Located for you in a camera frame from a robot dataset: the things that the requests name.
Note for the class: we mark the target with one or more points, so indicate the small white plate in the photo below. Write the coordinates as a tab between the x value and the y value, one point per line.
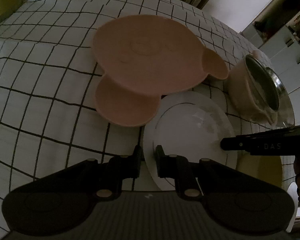
191	125

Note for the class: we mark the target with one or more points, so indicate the white checkered tablecloth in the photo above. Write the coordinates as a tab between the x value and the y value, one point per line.
49	122

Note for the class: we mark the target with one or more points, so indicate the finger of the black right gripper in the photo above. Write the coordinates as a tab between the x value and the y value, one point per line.
275	142

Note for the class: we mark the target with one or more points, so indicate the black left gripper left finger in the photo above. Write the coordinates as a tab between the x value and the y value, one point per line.
64	200

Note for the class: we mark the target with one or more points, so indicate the pink bear-shaped plate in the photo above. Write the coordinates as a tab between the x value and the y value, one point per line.
145	57

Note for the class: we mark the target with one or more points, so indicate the white cabinet wall unit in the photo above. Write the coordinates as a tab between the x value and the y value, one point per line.
276	32

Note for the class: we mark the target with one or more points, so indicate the pink steel-lined bowl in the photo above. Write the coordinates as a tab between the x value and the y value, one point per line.
252	91

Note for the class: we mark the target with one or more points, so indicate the large stainless steel bowl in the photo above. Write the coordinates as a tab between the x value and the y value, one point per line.
285	114

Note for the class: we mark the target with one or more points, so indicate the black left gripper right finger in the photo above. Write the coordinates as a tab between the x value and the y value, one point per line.
236	201

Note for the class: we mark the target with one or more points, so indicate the large white plate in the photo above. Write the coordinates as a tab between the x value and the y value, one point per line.
292	191

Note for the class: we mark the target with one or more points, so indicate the cream white bowl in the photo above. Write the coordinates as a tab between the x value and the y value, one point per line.
276	170

